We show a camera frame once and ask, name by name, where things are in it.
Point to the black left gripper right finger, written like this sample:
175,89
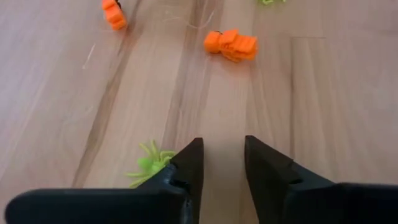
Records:
326,205

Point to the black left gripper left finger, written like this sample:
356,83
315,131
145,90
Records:
109,207

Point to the orange plastic pumpkin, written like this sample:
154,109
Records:
233,45
114,15

